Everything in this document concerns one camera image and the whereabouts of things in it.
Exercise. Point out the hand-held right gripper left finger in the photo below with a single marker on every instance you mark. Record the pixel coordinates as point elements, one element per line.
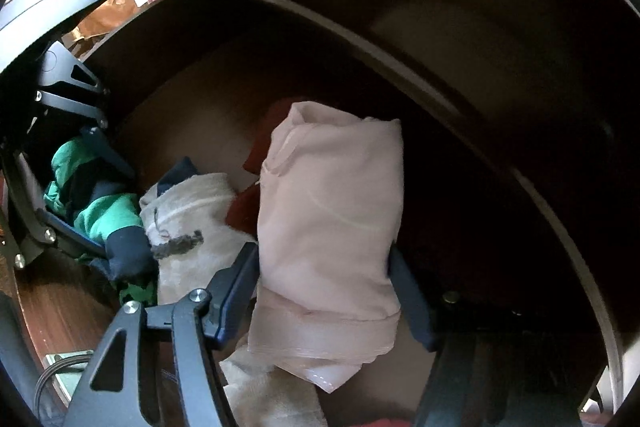
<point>235,292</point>

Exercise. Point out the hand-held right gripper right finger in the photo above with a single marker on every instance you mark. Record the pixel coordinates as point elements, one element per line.
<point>415,302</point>

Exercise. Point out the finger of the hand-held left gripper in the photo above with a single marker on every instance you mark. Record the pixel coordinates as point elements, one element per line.
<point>70,237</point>
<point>107,152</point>

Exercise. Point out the green navy underwear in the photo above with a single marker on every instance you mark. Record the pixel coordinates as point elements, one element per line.
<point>105,217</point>

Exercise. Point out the cream terry underwear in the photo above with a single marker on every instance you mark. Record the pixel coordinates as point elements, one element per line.
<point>195,217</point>

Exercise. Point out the pale pink underwear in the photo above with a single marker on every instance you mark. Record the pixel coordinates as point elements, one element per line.
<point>330,207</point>

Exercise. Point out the red underwear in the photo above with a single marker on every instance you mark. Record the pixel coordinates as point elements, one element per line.
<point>250,207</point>

